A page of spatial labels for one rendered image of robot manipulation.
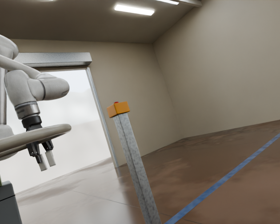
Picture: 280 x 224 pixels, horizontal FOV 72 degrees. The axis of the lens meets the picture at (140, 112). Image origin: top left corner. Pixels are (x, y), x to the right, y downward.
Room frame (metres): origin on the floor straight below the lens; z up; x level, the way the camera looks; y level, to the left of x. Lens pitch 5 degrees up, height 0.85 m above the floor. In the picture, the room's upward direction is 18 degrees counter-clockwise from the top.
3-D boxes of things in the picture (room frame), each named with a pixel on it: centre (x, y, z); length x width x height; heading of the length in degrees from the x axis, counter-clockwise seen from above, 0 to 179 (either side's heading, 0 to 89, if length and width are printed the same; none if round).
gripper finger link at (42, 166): (0.81, 0.46, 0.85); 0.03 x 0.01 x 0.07; 78
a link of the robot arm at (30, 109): (0.83, 0.46, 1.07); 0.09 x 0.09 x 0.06
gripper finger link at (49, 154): (0.87, 0.45, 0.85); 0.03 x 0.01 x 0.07; 78
